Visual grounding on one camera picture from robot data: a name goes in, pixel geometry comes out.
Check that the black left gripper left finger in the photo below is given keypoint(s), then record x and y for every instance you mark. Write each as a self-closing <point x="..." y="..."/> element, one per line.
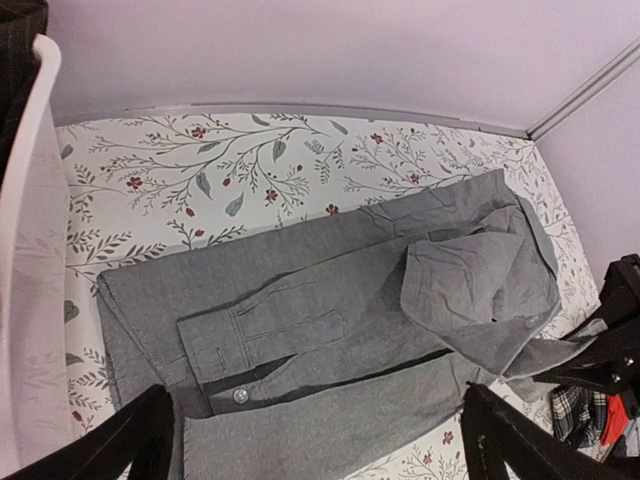
<point x="138" y="438"/>

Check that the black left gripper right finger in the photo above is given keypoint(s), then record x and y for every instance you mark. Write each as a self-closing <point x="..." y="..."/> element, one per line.
<point x="498" y="438"/>

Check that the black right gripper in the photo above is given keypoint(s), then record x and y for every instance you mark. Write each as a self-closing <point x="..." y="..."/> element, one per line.
<point x="611" y="363"/>

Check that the grey button-up shirt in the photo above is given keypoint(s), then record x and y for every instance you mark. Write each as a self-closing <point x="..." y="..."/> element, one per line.
<point x="311" y="351"/>

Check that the white plastic laundry basket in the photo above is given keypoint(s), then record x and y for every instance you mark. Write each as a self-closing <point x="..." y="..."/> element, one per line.
<point x="35" y="414"/>

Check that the red folded t-shirt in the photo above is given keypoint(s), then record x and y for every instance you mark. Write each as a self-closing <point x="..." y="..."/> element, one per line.
<point x="616" y="422"/>

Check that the black white plaid garment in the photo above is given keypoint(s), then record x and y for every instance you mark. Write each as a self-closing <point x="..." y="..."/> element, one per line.
<point x="579" y="416"/>

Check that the floral patterned table cover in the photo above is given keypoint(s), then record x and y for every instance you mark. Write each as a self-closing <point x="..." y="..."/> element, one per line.
<point x="148" y="187"/>

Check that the dark olive garment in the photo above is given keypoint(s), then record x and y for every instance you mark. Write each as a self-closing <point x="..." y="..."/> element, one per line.
<point x="21" y="22"/>

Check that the aluminium frame post right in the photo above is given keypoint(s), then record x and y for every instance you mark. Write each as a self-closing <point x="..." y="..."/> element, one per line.
<point x="596" y="84"/>

